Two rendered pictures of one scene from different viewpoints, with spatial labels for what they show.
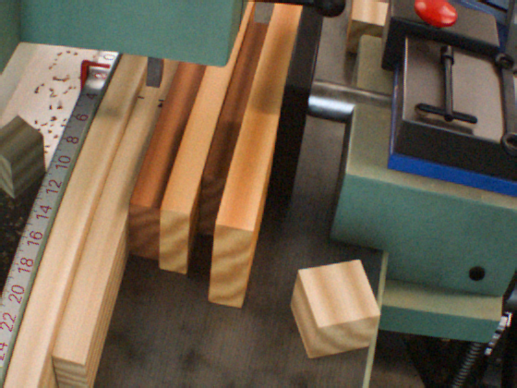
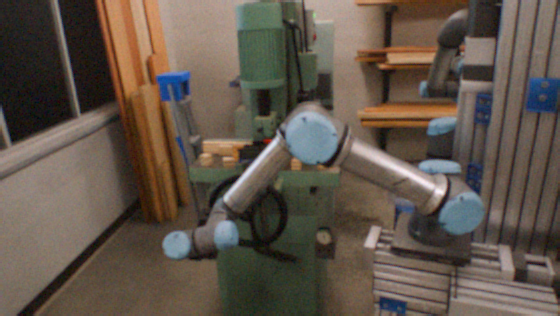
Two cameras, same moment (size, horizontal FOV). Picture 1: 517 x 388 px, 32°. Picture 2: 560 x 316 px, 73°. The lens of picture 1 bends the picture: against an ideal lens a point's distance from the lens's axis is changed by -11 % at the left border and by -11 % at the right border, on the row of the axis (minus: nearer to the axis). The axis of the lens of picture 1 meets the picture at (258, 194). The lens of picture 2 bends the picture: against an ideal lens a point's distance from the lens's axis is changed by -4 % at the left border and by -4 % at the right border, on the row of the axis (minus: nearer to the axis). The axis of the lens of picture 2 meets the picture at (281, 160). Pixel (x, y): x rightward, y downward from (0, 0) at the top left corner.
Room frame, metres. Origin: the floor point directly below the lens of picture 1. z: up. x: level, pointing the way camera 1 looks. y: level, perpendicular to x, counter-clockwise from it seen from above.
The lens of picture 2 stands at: (0.75, -1.48, 1.46)
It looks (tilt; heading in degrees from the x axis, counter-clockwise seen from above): 20 degrees down; 98
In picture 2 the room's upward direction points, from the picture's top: 3 degrees counter-clockwise
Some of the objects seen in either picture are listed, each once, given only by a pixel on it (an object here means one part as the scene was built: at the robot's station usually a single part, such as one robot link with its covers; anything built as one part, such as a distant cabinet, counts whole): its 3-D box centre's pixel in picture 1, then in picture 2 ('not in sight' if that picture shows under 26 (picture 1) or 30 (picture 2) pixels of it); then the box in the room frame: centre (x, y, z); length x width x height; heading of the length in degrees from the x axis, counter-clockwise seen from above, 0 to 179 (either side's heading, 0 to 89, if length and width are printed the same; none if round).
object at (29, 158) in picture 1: (15, 156); not in sight; (0.50, 0.20, 0.82); 0.04 x 0.04 x 0.04; 59
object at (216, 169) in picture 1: (236, 119); not in sight; (0.46, 0.02, 0.93); 0.15 x 0.02 x 0.05; 177
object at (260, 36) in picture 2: not in sight; (260, 46); (0.46, 0.08, 1.35); 0.18 x 0.18 x 0.31
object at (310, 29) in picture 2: not in sight; (307, 27); (0.62, 0.39, 1.40); 0.10 x 0.06 x 0.16; 87
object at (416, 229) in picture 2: not in sight; (433, 218); (1.04, -0.39, 0.87); 0.15 x 0.15 x 0.10
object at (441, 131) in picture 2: not in sight; (444, 135); (1.18, 0.09, 0.98); 0.13 x 0.12 x 0.14; 179
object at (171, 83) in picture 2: not in sight; (193, 163); (-0.16, 0.80, 0.58); 0.27 x 0.25 x 1.16; 0
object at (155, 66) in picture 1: (156, 54); not in sight; (0.46, 0.08, 0.97); 0.01 x 0.01 x 0.05; 87
